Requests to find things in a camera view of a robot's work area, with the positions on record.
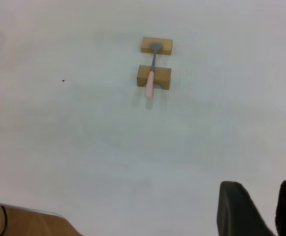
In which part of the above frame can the flat rectangular wooden block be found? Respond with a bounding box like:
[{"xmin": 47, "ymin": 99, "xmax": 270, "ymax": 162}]
[{"xmin": 140, "ymin": 36, "xmax": 173, "ymax": 56}]

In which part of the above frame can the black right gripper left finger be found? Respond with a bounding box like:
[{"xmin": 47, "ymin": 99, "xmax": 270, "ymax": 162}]
[{"xmin": 216, "ymin": 181, "xmax": 277, "ymax": 236}]

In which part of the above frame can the pink handled grey spoon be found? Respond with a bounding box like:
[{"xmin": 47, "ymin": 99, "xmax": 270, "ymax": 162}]
[{"xmin": 144, "ymin": 42, "xmax": 162, "ymax": 99}]

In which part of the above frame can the arched wooden block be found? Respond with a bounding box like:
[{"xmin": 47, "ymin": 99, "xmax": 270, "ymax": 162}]
[{"xmin": 136, "ymin": 65, "xmax": 172, "ymax": 90}]

